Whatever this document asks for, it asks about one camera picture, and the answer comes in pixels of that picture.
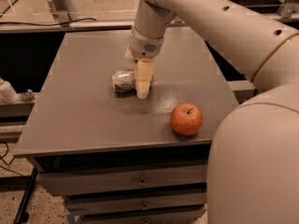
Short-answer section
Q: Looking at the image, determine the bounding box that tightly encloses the grey drawer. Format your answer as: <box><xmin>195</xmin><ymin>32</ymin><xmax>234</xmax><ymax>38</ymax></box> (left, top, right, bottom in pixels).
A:
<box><xmin>36</xmin><ymin>160</ymin><xmax>207</xmax><ymax>196</ymax></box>
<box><xmin>81</xmin><ymin>205</ymin><xmax>205</xmax><ymax>224</ymax></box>
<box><xmin>64</xmin><ymin>192</ymin><xmax>206</xmax><ymax>216</ymax></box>

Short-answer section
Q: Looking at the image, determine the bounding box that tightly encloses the black cable on rail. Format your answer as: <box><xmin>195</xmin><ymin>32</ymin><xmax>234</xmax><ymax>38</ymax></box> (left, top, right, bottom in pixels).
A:
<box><xmin>0</xmin><ymin>17</ymin><xmax>98</xmax><ymax>27</ymax></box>

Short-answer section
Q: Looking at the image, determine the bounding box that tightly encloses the red apple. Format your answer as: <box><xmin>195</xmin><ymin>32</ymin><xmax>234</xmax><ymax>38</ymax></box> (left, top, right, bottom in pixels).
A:
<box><xmin>170</xmin><ymin>103</ymin><xmax>203</xmax><ymax>136</ymax></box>

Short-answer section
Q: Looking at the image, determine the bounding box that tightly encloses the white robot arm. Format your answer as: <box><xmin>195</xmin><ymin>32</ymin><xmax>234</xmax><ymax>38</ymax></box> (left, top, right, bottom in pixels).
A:
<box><xmin>129</xmin><ymin>0</ymin><xmax>299</xmax><ymax>224</ymax></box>

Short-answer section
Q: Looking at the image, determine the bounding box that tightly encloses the grey drawer cabinet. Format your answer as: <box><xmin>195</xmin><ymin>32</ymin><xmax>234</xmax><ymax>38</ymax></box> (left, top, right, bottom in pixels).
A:
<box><xmin>12</xmin><ymin>26</ymin><xmax>241</xmax><ymax>224</ymax></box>

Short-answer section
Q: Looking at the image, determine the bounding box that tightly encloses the top grey drawer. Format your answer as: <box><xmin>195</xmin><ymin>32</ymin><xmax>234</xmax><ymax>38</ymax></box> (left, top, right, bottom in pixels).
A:
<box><xmin>36</xmin><ymin>160</ymin><xmax>207</xmax><ymax>196</ymax></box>

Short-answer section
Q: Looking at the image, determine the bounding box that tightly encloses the white cylinder at left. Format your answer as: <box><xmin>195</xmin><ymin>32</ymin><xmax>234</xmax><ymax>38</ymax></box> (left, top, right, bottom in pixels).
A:
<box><xmin>0</xmin><ymin>77</ymin><xmax>19</xmax><ymax>104</ymax></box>

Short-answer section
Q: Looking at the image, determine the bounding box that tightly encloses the black stand leg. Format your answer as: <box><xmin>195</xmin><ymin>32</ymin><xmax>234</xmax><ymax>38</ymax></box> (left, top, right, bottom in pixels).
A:
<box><xmin>13</xmin><ymin>169</ymin><xmax>38</xmax><ymax>224</ymax></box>

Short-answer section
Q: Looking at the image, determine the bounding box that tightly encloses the green white 7up can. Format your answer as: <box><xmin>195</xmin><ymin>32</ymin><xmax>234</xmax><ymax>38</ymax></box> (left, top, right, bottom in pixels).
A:
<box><xmin>111</xmin><ymin>69</ymin><xmax>135</xmax><ymax>92</ymax></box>

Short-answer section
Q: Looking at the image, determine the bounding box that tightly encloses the black floor cable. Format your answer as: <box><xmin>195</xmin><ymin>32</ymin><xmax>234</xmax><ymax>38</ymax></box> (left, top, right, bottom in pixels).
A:
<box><xmin>0</xmin><ymin>141</ymin><xmax>27</xmax><ymax>178</ymax></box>

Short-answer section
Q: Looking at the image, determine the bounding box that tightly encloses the bottom grey drawer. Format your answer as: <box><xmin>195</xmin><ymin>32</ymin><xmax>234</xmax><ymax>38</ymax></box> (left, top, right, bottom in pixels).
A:
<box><xmin>81</xmin><ymin>205</ymin><xmax>205</xmax><ymax>224</ymax></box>

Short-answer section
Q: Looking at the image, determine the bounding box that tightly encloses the middle grey drawer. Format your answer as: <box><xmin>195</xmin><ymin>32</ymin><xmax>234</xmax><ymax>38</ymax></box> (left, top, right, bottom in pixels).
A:
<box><xmin>64</xmin><ymin>192</ymin><xmax>206</xmax><ymax>216</ymax></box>

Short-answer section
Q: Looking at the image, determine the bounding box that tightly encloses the grey metal bracket left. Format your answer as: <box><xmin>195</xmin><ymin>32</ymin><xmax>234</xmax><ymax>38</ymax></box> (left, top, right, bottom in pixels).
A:
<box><xmin>47</xmin><ymin>0</ymin><xmax>79</xmax><ymax>23</ymax></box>

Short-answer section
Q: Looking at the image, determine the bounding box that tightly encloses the small metal fitting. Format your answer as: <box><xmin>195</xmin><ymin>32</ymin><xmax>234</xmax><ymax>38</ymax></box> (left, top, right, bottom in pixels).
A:
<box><xmin>21</xmin><ymin>90</ymin><xmax>35</xmax><ymax>102</ymax></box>

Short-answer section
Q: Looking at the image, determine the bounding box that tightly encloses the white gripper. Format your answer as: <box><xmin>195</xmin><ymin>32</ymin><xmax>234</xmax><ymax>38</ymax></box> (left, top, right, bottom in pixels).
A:
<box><xmin>124</xmin><ymin>27</ymin><xmax>164</xmax><ymax>99</ymax></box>

